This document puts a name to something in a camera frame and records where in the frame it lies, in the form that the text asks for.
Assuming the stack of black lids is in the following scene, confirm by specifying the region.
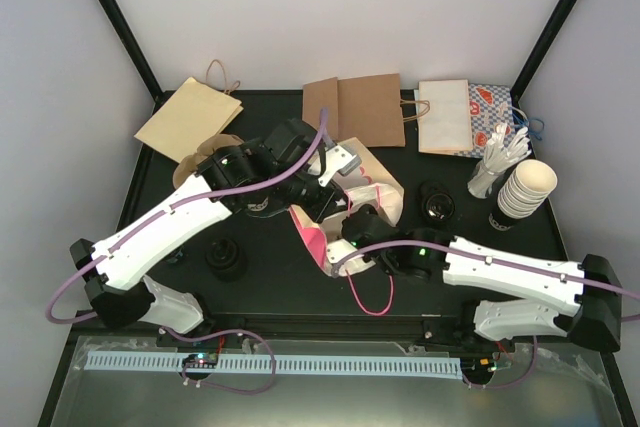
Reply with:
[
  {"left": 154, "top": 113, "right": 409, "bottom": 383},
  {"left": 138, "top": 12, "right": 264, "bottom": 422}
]
[{"left": 205, "top": 237, "right": 248, "bottom": 282}]

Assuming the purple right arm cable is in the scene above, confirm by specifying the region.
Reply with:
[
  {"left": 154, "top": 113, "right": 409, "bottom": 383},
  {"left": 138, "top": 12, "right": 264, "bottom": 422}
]
[{"left": 332, "top": 239, "right": 640, "bottom": 388}]

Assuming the tan paper bag with handles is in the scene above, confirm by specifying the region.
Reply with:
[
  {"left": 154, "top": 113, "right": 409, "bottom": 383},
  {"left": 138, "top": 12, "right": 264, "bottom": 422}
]
[{"left": 134, "top": 59, "right": 243, "bottom": 163}]

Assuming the cake print paper bag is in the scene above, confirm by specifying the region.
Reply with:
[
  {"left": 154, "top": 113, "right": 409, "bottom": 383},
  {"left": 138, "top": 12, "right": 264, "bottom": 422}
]
[{"left": 289, "top": 137, "right": 404, "bottom": 277}]

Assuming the brown pulp cup carrier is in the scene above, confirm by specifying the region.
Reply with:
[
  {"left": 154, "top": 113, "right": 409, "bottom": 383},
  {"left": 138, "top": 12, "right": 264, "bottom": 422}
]
[{"left": 172, "top": 134, "right": 243, "bottom": 189}]

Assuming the black cup lid stack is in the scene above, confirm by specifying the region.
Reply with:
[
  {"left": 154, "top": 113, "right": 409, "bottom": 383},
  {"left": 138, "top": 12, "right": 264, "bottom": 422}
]
[{"left": 417, "top": 181, "right": 456, "bottom": 228}]

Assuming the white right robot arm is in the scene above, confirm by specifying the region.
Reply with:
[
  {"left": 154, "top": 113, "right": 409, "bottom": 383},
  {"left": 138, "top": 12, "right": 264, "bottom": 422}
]
[{"left": 326, "top": 205, "right": 622, "bottom": 352}]

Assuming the white plastic cutlery bunch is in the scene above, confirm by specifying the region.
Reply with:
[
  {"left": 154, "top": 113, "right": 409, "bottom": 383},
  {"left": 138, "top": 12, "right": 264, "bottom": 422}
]
[{"left": 467, "top": 123, "right": 531, "bottom": 199}]

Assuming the brown kraft paper bag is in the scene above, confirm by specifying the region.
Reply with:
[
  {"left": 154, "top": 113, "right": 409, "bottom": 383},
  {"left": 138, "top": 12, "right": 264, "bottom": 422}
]
[{"left": 302, "top": 73, "right": 406, "bottom": 147}]

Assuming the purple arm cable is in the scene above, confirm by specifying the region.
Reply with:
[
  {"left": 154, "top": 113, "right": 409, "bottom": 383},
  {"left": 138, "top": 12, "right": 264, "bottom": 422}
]
[
  {"left": 45, "top": 107, "right": 331, "bottom": 394},
  {"left": 332, "top": 239, "right": 640, "bottom": 388}
]

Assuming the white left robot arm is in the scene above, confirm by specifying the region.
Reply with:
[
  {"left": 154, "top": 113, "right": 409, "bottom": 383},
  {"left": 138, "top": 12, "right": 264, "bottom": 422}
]
[{"left": 70, "top": 119, "right": 361, "bottom": 346}]

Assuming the white perforated front rail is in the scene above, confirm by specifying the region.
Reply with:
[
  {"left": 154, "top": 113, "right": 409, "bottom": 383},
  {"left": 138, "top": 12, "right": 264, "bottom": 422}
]
[{"left": 84, "top": 351, "right": 462, "bottom": 380}]

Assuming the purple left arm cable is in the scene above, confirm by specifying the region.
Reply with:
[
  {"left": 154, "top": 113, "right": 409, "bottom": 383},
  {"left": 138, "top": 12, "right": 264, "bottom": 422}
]
[{"left": 45, "top": 107, "right": 331, "bottom": 394}]

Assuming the stack of paper cups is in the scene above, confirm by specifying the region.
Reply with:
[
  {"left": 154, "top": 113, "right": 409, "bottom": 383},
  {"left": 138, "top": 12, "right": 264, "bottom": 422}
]
[{"left": 489, "top": 159, "right": 558, "bottom": 231}]

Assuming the red blue patterned bag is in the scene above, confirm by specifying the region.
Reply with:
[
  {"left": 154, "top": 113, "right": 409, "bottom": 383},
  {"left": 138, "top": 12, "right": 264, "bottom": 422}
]
[{"left": 457, "top": 83, "right": 545, "bottom": 158}]

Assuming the white paper bag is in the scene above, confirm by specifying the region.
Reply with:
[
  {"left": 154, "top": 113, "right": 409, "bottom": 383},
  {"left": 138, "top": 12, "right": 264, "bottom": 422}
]
[{"left": 400, "top": 79, "right": 473, "bottom": 155}]

